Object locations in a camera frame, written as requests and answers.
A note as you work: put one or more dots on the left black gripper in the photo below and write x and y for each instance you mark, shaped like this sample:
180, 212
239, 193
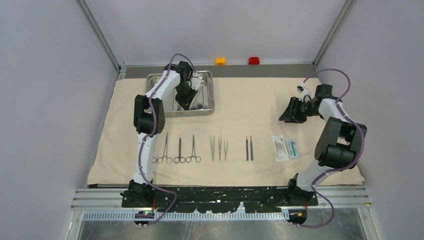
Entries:
185, 103

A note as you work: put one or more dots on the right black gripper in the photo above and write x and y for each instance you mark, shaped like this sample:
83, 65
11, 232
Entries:
289, 115

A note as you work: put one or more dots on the wire mesh steel basket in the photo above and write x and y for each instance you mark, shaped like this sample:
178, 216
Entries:
198, 113

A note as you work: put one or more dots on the green white packet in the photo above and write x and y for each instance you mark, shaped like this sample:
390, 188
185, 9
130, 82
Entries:
293, 149

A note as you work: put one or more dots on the white sterile pouch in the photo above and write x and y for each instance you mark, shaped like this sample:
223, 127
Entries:
280, 147

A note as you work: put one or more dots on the steel scalpel handle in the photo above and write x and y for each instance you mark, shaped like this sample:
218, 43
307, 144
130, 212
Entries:
247, 148
251, 149

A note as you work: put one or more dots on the steel tweezers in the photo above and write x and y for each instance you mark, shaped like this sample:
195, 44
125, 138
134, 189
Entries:
226, 143
212, 146
219, 148

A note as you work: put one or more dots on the beige cloth wrap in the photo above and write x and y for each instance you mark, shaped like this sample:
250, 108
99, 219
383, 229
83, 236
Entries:
243, 107

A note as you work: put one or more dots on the short steel scissors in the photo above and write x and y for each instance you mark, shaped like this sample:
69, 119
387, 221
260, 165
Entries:
179, 159

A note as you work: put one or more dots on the long steel forceps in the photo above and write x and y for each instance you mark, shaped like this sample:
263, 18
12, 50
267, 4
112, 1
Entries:
164, 158

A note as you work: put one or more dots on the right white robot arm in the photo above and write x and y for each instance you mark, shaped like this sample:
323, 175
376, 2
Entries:
338, 147

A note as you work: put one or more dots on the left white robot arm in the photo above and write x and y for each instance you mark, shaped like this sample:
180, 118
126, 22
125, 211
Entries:
149, 121

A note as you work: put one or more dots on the right steel tray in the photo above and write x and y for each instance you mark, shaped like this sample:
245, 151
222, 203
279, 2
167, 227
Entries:
202, 99

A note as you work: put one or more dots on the steel tray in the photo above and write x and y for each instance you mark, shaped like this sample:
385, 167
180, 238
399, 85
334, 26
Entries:
169, 103
202, 99

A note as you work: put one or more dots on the left steel tray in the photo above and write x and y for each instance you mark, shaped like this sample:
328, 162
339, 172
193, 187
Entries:
169, 103

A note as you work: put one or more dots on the yellow button block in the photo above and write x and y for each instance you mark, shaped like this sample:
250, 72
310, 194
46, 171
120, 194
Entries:
221, 61

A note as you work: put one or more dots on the red button block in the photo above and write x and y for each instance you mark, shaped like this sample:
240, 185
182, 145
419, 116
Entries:
254, 60

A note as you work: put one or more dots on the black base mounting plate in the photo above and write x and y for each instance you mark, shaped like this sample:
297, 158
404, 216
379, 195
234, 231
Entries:
188, 199

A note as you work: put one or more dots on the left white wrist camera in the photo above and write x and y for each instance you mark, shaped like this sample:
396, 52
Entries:
195, 81

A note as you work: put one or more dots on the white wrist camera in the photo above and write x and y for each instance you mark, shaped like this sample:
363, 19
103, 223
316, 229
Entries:
305, 93
195, 81

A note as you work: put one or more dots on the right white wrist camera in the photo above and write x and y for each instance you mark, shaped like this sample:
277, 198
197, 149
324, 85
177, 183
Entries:
305, 93

